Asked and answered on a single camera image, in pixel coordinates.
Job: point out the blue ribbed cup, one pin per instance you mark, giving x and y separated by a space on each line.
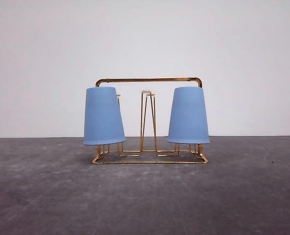
102 116
188 117

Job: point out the gold wire cup rack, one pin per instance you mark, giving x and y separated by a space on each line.
147 156

